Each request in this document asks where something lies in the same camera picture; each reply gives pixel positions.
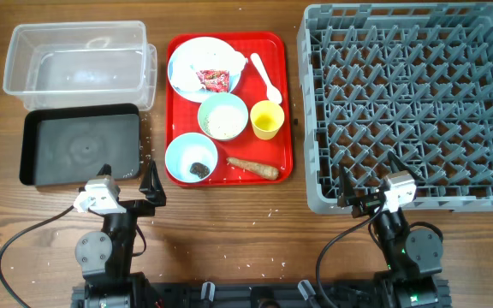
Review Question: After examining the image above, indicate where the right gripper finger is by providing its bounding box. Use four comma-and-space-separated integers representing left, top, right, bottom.
387, 151, 425, 182
337, 164, 356, 208

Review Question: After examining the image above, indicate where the small light blue bowl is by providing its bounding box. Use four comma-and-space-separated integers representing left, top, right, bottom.
165, 133, 218, 184

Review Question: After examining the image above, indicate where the dark brown food lump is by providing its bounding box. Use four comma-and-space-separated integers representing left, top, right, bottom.
190, 162, 211, 180

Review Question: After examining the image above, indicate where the brown carrot piece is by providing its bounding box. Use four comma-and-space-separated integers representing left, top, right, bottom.
227, 157, 279, 181

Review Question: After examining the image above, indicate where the pile of white rice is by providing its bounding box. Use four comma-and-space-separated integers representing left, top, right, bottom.
204, 105, 246, 140

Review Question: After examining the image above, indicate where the green bowl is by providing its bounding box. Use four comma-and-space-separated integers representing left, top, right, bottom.
198, 93, 248, 141

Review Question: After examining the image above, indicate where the yellow plastic cup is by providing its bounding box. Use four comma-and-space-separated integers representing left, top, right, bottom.
250, 100, 285, 140

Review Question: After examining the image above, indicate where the red snack wrapper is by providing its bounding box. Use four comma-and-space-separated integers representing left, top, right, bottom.
196, 69, 229, 92

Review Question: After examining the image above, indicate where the white paper napkin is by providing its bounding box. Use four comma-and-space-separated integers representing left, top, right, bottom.
168, 38, 248, 93

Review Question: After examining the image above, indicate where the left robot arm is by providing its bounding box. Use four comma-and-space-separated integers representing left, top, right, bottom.
71, 161, 166, 308

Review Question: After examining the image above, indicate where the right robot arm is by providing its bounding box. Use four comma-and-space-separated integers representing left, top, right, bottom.
337, 152, 452, 307

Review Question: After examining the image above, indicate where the grey dishwasher rack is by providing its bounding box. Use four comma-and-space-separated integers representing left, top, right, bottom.
297, 2, 493, 214

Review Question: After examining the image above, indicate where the clear plastic waste bin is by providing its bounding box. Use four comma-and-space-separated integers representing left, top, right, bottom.
3, 21, 157, 111

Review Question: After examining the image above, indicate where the black plastic tray bin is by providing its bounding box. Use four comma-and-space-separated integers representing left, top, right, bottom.
19, 104, 141, 187

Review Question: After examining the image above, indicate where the red serving tray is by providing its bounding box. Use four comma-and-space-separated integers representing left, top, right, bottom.
165, 32, 294, 187

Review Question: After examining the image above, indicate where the white plastic spoon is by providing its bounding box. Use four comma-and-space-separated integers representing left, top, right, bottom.
250, 53, 282, 104

